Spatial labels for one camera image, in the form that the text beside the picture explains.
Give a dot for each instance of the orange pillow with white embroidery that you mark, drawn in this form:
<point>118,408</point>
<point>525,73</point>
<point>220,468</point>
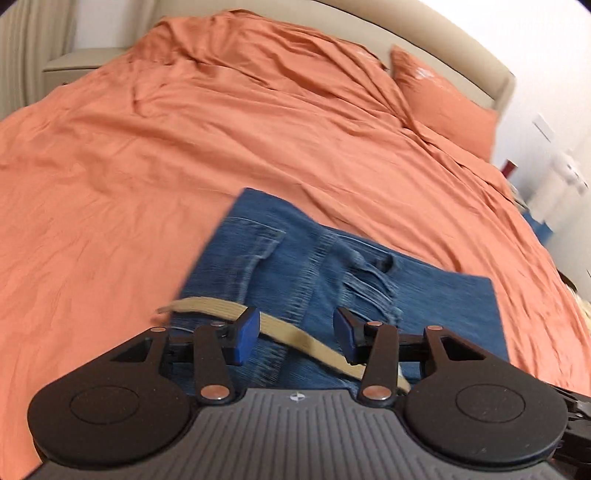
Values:
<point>443,106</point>

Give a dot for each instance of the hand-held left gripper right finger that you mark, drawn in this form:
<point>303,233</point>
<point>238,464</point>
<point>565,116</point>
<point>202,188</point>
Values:
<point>348,334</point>

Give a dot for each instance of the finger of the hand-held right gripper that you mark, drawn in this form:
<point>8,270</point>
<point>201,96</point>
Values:
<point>577,415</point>

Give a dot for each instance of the blue denim pants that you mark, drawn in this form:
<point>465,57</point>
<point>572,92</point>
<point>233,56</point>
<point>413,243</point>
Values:
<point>286,258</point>

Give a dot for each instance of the beige upholstered bed headboard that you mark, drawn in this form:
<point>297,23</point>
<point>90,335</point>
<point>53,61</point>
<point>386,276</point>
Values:
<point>438,41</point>

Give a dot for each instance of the beige pleated curtain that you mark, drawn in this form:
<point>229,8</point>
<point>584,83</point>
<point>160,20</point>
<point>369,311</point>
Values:
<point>32,50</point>

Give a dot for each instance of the beige fabric belt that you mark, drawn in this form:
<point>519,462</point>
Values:
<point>300,339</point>

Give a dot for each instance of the beige nightstand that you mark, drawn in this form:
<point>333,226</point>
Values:
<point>78,62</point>

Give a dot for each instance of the orange duvet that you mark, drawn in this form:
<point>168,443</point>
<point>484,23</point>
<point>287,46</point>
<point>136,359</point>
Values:
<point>184,138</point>

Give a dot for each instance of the red cup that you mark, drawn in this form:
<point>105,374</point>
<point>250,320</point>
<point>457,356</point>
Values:
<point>511,168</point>

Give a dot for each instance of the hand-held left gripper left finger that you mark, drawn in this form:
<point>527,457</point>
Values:
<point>247,334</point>

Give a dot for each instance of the white wall switch plate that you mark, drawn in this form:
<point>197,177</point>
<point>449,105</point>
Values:
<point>544,128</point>

